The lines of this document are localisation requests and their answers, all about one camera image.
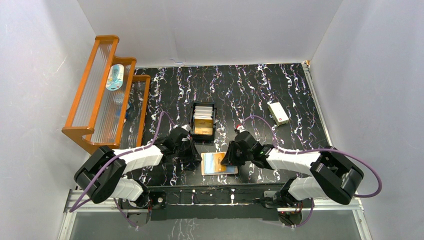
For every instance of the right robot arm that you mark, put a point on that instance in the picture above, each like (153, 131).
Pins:
(327, 173)

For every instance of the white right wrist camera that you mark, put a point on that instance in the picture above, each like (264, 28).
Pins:
(240, 129)

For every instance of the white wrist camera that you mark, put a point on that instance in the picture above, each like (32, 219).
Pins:
(240, 129)
(187, 127)

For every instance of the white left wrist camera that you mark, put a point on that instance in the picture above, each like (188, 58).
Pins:
(187, 127)

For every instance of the blue items on rack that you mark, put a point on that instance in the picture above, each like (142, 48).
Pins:
(119, 101)

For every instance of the blue white blister pack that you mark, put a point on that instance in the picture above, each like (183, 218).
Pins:
(115, 77)

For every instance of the white cardboard box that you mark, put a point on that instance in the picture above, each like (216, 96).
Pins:
(278, 113)

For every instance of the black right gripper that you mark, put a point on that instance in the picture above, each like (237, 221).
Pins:
(229, 158)

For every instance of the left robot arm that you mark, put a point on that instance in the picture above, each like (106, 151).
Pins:
(102, 175)

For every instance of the stack of white cards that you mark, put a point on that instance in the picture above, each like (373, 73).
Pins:
(203, 112)

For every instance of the orange wooden tiered rack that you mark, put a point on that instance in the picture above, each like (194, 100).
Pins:
(92, 120)

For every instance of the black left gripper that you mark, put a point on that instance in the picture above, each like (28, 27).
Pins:
(187, 147)

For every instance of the black plastic card bin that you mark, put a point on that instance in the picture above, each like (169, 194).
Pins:
(203, 138)

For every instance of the tan blue card holder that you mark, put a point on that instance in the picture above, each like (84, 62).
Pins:
(211, 164)

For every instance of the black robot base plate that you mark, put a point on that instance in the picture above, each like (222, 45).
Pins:
(238, 201)

